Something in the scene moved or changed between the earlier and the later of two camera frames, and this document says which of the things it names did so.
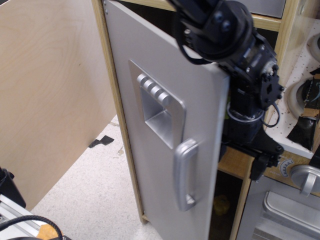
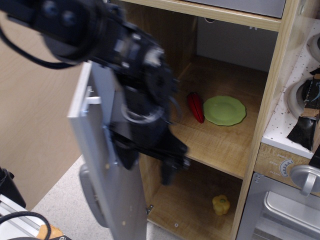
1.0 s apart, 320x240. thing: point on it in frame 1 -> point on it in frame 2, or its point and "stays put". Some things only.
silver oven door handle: [292, 210] stays put
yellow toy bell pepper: [221, 204] stays put
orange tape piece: [46, 232] stays put
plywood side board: [56, 95] stays put
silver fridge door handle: [185, 165] -> [93, 204]
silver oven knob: [306, 178] stays put
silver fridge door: [176, 110] -> [89, 118]
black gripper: [247, 132] -> [152, 136]
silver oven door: [273, 210] stays put
